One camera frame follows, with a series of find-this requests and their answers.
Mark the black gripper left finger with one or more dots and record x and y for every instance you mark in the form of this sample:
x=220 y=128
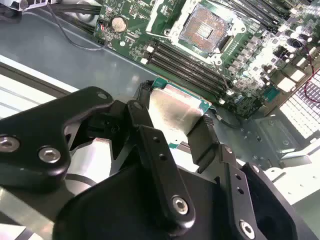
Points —
x=37 y=125

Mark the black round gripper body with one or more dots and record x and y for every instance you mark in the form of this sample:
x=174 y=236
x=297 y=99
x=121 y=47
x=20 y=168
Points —
x=112 y=212

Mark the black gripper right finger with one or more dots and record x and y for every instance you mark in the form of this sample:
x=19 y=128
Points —
x=203 y=145

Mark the silver topped CPU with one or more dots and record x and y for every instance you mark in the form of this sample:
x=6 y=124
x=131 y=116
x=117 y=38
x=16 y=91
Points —
x=175 y=110

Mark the metal socket cover frame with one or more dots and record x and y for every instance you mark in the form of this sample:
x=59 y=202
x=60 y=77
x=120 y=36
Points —
x=153 y=17

